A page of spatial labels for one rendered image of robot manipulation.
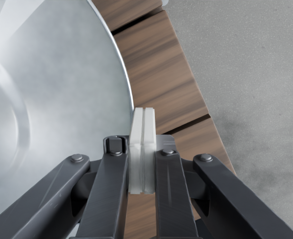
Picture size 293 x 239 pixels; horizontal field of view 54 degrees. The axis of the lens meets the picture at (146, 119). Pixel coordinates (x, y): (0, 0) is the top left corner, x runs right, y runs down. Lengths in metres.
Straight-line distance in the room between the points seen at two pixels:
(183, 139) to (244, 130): 0.41
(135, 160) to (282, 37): 0.52
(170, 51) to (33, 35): 0.10
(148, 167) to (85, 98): 0.09
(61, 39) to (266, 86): 0.50
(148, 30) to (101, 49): 0.04
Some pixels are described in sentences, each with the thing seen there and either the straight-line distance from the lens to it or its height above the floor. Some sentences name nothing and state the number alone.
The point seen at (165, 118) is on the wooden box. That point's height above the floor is 0.35.
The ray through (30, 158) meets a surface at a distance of 0.25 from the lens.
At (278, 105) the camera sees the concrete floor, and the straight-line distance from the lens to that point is 0.66.
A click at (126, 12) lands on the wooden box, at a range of 0.23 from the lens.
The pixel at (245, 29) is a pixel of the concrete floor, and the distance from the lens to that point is 0.61.
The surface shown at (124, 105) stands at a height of 0.38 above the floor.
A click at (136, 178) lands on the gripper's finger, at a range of 0.16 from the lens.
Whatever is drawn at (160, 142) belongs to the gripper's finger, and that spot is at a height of 0.42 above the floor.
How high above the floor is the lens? 0.58
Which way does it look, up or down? 72 degrees down
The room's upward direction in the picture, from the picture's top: 180 degrees counter-clockwise
